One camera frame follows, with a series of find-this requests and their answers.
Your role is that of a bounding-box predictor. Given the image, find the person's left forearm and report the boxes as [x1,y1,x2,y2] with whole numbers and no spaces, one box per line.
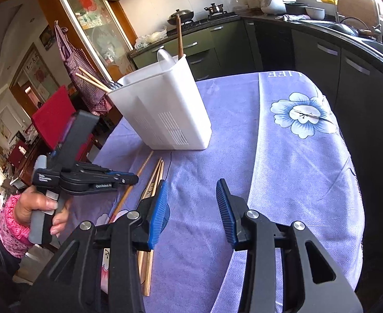
[0,194,33,259]

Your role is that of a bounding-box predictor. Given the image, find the gas stove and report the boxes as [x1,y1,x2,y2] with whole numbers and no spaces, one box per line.
[178,11,239,28]

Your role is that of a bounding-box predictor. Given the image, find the wall poster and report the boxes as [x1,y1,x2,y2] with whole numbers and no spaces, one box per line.
[15,44,62,105]

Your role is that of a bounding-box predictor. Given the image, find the black wok with lid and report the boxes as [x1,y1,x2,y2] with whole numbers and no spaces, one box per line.
[167,9,194,26]

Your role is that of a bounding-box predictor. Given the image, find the dark lower kitchen cabinets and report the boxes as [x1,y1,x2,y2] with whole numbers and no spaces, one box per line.
[244,18,383,177]

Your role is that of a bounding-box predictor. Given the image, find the grey dish cloth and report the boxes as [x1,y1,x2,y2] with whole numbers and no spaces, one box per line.
[274,14,306,23]

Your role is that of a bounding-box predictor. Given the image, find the black inner cooker pot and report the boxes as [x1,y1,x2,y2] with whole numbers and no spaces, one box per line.
[284,3,309,16]

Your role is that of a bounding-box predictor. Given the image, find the dark framed picture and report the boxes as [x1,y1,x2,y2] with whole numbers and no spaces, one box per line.
[40,24,57,51]

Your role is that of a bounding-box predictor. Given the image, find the tall steel faucet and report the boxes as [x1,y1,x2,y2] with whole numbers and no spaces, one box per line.
[369,0,383,43]

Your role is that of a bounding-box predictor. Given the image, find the light wooden chopstick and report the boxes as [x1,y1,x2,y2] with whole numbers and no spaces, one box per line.
[78,67,112,90]
[138,159,163,281]
[142,160,165,296]
[75,73,112,93]
[138,158,162,203]
[107,151,154,224]

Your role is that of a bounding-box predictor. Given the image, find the small curved faucet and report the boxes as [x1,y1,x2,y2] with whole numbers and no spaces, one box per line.
[316,0,340,23]

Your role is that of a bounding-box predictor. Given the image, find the metal spoon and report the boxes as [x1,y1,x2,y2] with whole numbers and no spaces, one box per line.
[157,49,179,70]

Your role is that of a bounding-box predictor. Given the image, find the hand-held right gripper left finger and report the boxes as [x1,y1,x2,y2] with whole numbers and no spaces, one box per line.
[25,180,170,313]

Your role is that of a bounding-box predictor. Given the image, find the green lower kitchen cabinets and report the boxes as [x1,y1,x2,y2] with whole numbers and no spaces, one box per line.
[131,20,257,82]

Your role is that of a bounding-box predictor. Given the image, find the wooden cutting board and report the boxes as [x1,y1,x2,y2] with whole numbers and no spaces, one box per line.
[336,0,376,30]

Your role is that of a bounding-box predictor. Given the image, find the small black pot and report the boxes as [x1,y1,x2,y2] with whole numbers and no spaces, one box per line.
[204,3,225,15]

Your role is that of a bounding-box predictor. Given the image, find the person's left hand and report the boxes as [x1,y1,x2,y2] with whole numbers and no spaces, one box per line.
[14,185,71,238]

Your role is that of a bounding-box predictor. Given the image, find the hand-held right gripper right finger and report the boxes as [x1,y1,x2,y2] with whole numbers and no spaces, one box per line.
[216,179,363,313]

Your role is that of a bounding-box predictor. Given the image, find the white plastic bags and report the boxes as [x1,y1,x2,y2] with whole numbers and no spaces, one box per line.
[135,29,167,49]

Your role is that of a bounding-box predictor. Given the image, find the checkered apron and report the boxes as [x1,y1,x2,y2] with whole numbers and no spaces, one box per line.
[54,21,114,115]

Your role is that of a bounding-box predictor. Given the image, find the purple floral tablecloth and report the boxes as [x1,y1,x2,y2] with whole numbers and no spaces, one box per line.
[61,70,364,313]

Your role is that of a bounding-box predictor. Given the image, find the red covered chair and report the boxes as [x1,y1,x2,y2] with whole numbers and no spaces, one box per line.
[32,85,97,164]

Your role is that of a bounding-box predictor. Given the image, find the white bowl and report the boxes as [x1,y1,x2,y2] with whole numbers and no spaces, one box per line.
[305,7,325,19]

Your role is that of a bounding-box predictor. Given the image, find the white plastic utensil holder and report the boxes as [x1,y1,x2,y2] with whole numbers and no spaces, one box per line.
[107,54,212,151]

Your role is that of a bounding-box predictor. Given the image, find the dark wok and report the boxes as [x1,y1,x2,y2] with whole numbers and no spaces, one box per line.
[328,23,358,36]

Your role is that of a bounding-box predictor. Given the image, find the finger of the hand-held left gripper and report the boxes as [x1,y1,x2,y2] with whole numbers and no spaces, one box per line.
[61,179,127,197]
[76,162,139,184]

